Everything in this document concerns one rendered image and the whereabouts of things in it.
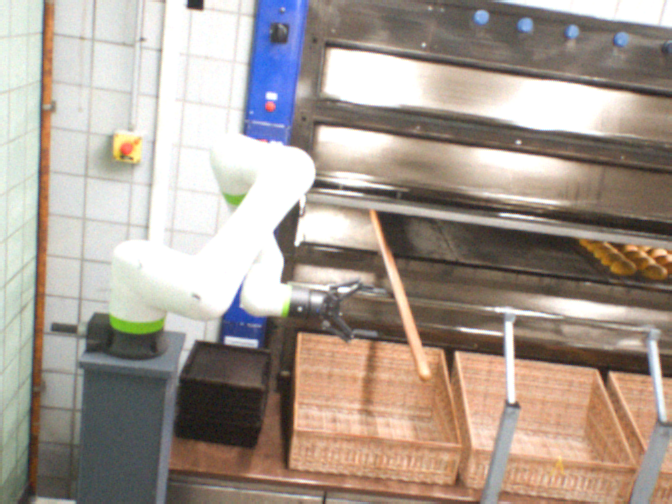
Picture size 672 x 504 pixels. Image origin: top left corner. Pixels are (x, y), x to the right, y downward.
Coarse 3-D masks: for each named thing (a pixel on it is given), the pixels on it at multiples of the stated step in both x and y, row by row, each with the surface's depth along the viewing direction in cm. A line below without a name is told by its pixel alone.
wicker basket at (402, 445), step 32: (320, 352) 285; (352, 352) 286; (384, 352) 287; (320, 384) 286; (352, 384) 287; (384, 384) 288; (416, 384) 289; (448, 384) 273; (288, 416) 277; (320, 416) 281; (352, 416) 285; (384, 416) 288; (448, 416) 267; (288, 448) 256; (320, 448) 247; (352, 448) 247; (384, 448) 248; (416, 448) 249; (448, 448) 249; (416, 480) 252; (448, 480) 253
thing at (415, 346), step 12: (372, 216) 322; (384, 240) 288; (384, 252) 276; (396, 276) 251; (396, 288) 242; (408, 312) 223; (408, 324) 215; (408, 336) 209; (420, 348) 201; (420, 360) 194; (420, 372) 189
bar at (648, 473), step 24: (312, 288) 242; (480, 312) 247; (504, 312) 247; (528, 312) 248; (504, 336) 247; (648, 336) 252; (504, 408) 235; (504, 432) 235; (504, 456) 238; (648, 456) 242; (648, 480) 243
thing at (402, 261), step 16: (320, 256) 279; (336, 256) 279; (352, 256) 279; (368, 256) 279; (400, 256) 282; (416, 256) 285; (432, 272) 282; (448, 272) 282; (464, 272) 283; (480, 272) 283; (496, 272) 283; (512, 272) 284; (528, 272) 287; (544, 272) 290; (560, 288) 286; (576, 288) 286; (592, 288) 287; (608, 288) 287; (624, 288) 287; (640, 288) 289; (656, 288) 292
